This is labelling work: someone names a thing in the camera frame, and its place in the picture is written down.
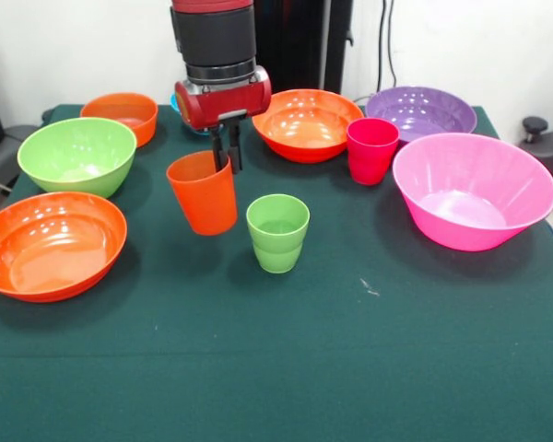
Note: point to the wide orange bowl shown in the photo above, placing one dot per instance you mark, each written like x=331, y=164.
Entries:
x=304, y=129
x=50, y=253

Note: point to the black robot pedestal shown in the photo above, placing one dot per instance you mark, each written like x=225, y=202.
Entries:
x=304, y=46

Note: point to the black round knob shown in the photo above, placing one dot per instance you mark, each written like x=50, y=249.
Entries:
x=534, y=124

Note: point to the small deep orange bowl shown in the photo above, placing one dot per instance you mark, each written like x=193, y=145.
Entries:
x=129, y=112

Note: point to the large pink bowl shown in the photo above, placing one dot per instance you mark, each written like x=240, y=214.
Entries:
x=474, y=221

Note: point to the orange cup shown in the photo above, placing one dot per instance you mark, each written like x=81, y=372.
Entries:
x=207, y=202

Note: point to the green cup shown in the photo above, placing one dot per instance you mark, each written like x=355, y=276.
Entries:
x=278, y=253

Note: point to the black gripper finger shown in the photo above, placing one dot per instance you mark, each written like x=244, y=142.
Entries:
x=236, y=149
x=218, y=147

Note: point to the purple bowl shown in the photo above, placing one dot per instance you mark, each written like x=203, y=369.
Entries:
x=419, y=110

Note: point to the green bowl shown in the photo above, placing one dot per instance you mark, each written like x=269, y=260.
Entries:
x=74, y=161

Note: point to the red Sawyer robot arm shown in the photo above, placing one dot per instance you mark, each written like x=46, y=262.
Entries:
x=216, y=37

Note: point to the crimson red cup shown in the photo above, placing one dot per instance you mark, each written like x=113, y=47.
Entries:
x=371, y=156

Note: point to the dark green tablecloth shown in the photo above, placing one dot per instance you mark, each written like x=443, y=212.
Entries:
x=276, y=368

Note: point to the small blue bowl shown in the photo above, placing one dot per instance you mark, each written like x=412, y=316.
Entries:
x=175, y=105

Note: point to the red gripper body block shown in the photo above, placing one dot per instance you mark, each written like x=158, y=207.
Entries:
x=226, y=103

